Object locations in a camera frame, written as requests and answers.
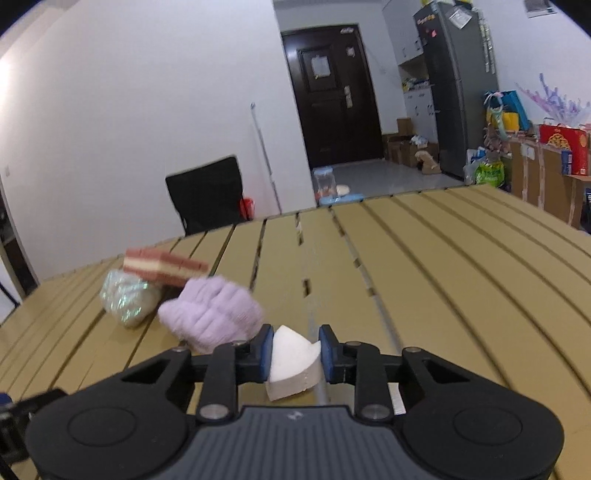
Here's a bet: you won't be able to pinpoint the clear plastic jar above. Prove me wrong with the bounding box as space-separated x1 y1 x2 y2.
312 167 337 205

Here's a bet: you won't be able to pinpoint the red gift box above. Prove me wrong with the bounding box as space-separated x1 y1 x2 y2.
539 124 590 176

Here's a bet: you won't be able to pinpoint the glittery green pouch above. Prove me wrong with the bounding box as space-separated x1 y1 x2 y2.
99 269 162 329

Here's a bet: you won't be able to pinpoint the dark entrance door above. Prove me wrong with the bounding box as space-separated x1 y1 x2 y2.
281 24 383 169

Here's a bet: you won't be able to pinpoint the black folding chair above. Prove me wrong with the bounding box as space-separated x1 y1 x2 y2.
165 156 246 236

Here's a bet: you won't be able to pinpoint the cardboard boxes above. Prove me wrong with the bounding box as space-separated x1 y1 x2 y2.
509 138 590 229

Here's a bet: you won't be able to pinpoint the grey refrigerator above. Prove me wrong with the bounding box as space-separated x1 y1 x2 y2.
414 1 498 178

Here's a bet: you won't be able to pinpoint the layered cake sponge toy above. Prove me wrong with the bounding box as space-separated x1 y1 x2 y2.
123 248 208 288

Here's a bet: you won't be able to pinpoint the white foam wedge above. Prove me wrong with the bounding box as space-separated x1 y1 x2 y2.
266 325 322 402

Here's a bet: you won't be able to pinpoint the folding camping table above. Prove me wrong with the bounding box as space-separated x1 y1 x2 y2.
1 186 590 479

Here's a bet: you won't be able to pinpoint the lilac fluffy cloth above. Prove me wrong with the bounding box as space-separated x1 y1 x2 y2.
158 276 263 354

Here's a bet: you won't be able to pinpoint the white mop pole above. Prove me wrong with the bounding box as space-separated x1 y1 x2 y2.
249 102 283 215

